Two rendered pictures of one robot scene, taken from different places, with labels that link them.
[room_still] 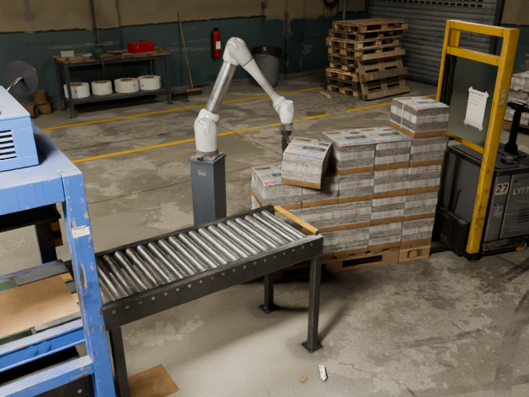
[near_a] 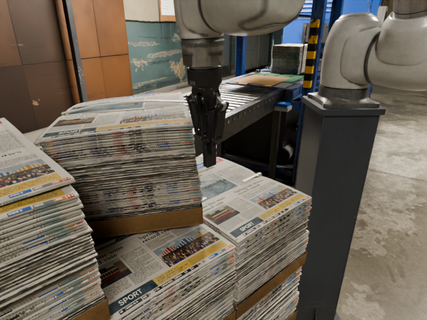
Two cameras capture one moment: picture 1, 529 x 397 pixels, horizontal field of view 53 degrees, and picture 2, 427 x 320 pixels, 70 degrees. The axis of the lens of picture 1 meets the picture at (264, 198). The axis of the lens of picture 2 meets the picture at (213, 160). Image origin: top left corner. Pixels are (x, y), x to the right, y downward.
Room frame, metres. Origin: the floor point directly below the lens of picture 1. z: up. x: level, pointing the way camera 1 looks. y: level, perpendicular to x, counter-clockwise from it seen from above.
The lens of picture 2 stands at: (4.33, -0.43, 1.24)
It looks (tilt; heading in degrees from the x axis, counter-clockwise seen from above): 24 degrees down; 155
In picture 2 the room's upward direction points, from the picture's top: straight up
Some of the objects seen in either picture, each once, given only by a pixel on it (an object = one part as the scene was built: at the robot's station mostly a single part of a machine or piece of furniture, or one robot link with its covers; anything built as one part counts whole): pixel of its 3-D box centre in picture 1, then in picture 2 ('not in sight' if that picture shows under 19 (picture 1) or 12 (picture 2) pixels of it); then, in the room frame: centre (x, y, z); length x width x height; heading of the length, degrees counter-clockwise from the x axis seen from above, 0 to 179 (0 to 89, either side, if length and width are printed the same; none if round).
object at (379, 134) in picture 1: (382, 134); not in sight; (3.91, -0.91, 1.06); 0.37 x 0.28 x 0.01; 18
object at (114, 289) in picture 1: (108, 280); (244, 91); (2.30, 0.80, 0.77); 0.47 x 0.05 x 0.05; 34
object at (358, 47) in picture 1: (364, 56); not in sight; (10.45, -1.95, 0.65); 1.33 x 0.94 x 1.30; 128
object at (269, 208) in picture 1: (180, 239); (244, 116); (2.80, 0.50, 0.74); 1.34 x 0.05 x 0.12; 124
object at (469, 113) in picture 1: (470, 100); not in sight; (4.13, -1.63, 1.27); 0.57 x 0.01 x 0.65; 16
